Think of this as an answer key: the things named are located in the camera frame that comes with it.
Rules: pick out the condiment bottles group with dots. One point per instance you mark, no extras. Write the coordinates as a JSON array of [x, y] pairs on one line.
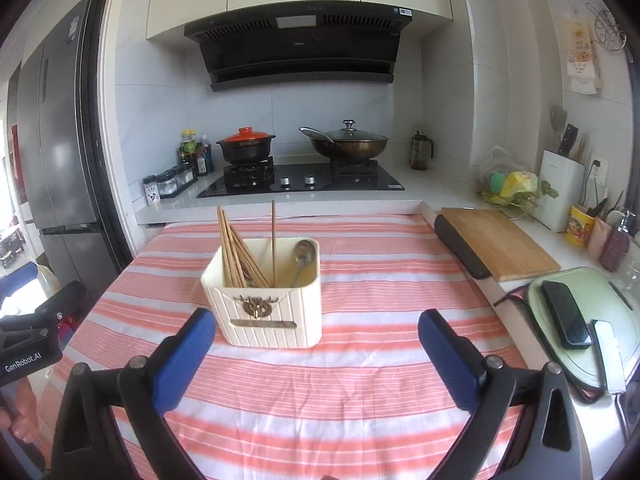
[[196, 153]]

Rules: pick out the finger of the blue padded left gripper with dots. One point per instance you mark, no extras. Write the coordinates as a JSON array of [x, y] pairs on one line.
[[16, 280]]

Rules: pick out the white knife block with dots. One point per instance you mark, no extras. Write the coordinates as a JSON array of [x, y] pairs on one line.
[[560, 176]]

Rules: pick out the wall calendar scroll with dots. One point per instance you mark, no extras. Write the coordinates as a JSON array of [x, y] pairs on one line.
[[581, 63]]

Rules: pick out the black smartphone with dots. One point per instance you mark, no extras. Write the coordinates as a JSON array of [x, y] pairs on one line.
[[566, 316]]

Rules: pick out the silver metal spoon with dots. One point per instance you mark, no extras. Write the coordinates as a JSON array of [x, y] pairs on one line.
[[304, 254]]

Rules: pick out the pink utensil cup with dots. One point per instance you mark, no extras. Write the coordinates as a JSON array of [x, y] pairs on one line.
[[598, 238]]

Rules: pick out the wooden cutting board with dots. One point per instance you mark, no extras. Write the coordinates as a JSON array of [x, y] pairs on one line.
[[488, 243]]

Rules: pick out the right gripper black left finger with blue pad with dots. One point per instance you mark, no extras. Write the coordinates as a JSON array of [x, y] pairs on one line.
[[87, 443]]

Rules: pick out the black range hood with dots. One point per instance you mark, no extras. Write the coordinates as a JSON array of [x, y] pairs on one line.
[[299, 41]]

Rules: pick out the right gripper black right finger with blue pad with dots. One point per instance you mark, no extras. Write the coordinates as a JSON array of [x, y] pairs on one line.
[[545, 443]]

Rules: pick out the black gas stove top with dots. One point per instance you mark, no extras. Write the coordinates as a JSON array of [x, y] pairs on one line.
[[267, 177]]

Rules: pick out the light green tray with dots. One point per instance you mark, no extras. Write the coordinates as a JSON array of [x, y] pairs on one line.
[[612, 318]]

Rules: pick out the black wok with glass lid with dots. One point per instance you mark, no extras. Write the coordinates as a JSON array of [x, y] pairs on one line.
[[347, 144]]

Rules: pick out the yellow printed cup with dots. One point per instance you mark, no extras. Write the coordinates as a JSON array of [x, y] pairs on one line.
[[579, 226]]

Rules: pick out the grey refrigerator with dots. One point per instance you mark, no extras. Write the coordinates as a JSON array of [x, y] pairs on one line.
[[51, 137]]

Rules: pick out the cream ribbed utensil holder box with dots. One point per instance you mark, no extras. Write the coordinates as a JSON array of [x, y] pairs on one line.
[[283, 317]]

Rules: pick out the black clay pot red lid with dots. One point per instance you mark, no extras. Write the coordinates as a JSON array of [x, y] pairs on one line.
[[247, 146]]

